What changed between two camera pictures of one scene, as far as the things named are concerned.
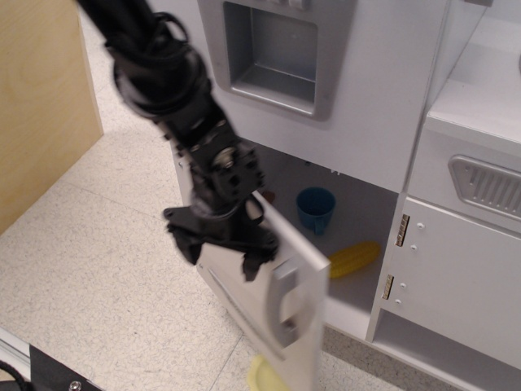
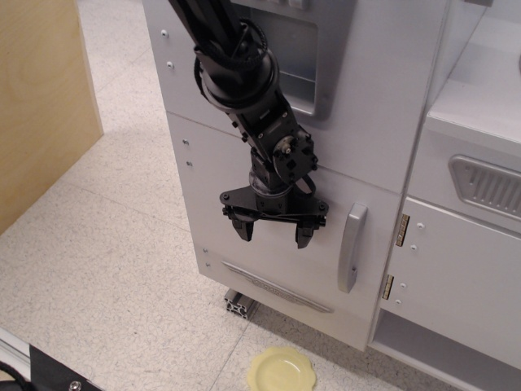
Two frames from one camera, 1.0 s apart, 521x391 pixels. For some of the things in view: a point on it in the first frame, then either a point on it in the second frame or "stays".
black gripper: (233, 226) to (247, 205)
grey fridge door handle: (287, 332) to (351, 245)
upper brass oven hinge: (402, 230) stays
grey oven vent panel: (488, 185) stays
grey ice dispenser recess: (287, 56) stays
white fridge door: (281, 311) to (269, 266)
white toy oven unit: (450, 294) stays
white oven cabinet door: (459, 277) stays
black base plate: (46, 374) stays
